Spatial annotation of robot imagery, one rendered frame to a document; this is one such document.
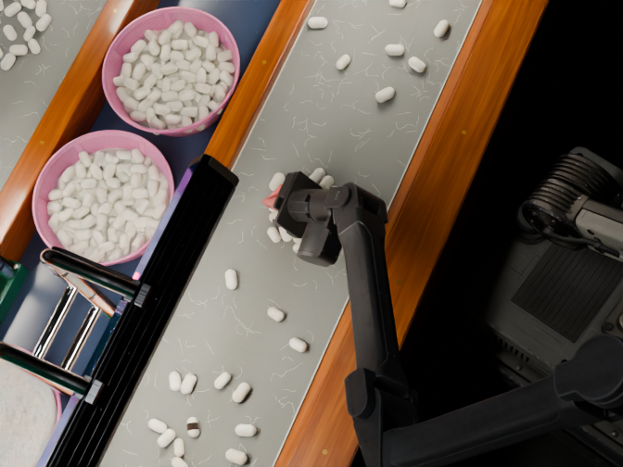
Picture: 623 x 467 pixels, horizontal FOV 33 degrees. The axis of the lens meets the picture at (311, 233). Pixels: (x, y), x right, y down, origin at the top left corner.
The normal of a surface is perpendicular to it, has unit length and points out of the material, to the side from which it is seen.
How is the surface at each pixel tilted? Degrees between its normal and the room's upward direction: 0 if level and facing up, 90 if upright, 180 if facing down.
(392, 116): 0
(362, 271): 41
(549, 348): 0
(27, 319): 0
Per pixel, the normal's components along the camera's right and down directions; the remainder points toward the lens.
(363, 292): -0.71, -0.41
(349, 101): -0.12, -0.33
